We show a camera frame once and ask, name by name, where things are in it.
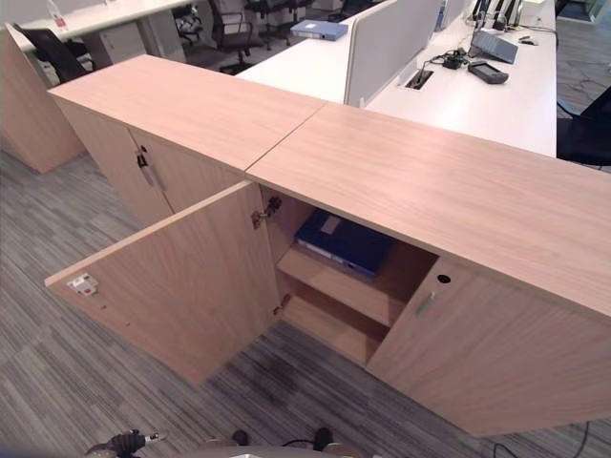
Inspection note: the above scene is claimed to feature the white door latch plate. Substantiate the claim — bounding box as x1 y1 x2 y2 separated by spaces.
66 272 102 297

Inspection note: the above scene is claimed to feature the open wooden cabinet door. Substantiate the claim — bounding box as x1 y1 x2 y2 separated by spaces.
44 179 284 385

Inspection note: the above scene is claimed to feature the light blue folder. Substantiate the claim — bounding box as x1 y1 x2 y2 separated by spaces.
289 19 349 41

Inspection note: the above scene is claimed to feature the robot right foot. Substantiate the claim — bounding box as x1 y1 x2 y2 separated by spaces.
311 426 334 452

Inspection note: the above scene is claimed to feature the black floor cable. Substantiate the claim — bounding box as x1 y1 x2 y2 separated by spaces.
493 419 594 458

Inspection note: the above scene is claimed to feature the large white office desk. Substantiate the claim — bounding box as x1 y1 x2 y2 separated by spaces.
235 0 560 159

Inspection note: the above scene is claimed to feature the slanted wooden side cabinet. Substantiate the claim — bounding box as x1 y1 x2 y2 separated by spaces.
0 22 88 176

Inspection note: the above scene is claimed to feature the white desk divider panel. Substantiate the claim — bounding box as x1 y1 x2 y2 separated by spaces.
343 0 443 108

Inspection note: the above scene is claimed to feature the dark office chair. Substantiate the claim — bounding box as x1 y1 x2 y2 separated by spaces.
555 87 611 169

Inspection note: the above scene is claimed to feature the silver cabinet handle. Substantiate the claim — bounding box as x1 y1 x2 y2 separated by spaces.
142 158 166 188

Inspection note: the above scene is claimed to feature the dark blue folder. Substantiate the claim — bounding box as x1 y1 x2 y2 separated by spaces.
292 209 395 280

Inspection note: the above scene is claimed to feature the wooden cabinet with open door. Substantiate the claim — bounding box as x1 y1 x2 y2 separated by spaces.
244 101 611 438

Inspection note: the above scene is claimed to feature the closed wooden office cabinet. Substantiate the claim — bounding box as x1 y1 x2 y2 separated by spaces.
47 53 328 228

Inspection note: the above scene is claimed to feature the closed wooden cabinet door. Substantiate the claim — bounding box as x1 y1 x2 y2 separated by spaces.
366 259 611 438

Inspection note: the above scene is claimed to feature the wooden cabinet shelf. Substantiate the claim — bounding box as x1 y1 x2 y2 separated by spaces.
277 246 408 328

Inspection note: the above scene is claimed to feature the black charger with cables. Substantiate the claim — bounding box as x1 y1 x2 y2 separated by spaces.
431 47 472 71

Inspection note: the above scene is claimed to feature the white box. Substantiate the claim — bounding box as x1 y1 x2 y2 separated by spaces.
516 0 556 28

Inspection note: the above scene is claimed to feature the silver door handle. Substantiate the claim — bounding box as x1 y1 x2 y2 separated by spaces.
414 291 436 318

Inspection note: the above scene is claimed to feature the black handheld device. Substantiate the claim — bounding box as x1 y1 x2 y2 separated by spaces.
467 60 510 85

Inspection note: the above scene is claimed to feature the white drawer pedestal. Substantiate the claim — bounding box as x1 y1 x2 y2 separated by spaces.
77 30 147 69

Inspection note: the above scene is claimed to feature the long white desk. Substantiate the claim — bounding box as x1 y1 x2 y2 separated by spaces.
18 0 202 44

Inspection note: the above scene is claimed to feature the bottle with red label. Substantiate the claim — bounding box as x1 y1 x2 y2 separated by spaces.
47 0 71 32

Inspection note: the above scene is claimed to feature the grey desk phone box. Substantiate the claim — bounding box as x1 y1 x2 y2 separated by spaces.
469 28 520 64

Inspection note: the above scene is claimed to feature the black office chair with armrests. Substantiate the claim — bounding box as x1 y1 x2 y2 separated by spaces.
208 0 265 75

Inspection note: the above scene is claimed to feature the black mesh office chair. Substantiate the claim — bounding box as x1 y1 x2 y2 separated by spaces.
11 22 97 86

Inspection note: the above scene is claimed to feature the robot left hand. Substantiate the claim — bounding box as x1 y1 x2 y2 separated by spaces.
87 427 170 458

